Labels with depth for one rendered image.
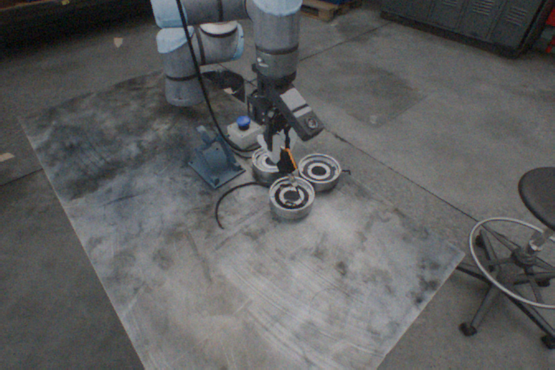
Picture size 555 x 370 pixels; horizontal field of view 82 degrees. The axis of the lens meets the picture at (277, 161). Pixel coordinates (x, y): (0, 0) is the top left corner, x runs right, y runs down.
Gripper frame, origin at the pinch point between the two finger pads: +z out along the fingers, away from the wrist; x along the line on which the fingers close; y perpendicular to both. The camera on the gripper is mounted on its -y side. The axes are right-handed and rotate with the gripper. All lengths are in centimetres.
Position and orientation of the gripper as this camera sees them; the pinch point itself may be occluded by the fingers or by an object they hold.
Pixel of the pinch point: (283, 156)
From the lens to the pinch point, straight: 70.5
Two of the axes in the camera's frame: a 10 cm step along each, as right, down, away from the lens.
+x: -7.3, 4.7, -4.9
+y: -6.8, -5.0, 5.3
